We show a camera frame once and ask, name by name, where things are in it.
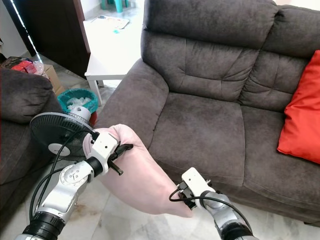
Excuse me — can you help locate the black and white fan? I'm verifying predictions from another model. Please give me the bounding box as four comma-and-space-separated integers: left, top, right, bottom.
29, 110, 99, 159

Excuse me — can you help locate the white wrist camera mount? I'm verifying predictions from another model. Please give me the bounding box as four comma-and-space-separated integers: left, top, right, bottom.
91, 131, 120, 176
181, 167, 216, 199

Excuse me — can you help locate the pink pillow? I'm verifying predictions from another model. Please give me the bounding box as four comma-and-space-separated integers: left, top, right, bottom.
82, 123, 194, 219

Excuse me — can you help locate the grey suede armchair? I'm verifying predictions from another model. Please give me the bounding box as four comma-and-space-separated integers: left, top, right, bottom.
0, 67, 64, 222

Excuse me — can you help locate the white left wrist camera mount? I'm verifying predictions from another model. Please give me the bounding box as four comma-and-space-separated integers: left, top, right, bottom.
91, 131, 120, 176

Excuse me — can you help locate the white side table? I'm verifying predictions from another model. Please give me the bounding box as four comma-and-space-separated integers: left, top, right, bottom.
83, 15, 147, 106

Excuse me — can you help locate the teal plastic stool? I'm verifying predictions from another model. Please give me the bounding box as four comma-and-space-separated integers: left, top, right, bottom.
100, 0, 131, 13

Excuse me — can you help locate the brown cardboard box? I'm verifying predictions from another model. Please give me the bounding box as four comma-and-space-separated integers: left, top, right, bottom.
1, 56, 62, 92

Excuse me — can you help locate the red cushion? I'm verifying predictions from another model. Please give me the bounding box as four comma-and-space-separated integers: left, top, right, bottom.
277, 49, 320, 165

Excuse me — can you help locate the dark wooden door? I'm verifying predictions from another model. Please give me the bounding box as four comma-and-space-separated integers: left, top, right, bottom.
2, 0, 92, 79

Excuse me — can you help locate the teal waste bin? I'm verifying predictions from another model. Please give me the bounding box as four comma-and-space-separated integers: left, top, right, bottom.
57, 88, 100, 115

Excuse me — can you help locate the printed paper sheet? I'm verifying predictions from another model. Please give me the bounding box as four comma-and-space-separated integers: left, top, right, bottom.
97, 15, 130, 30

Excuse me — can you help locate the grey suede sofa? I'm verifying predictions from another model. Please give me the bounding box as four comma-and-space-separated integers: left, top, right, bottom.
94, 0, 320, 224

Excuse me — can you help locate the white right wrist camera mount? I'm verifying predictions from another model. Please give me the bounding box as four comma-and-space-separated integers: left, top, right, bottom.
181, 167, 216, 199

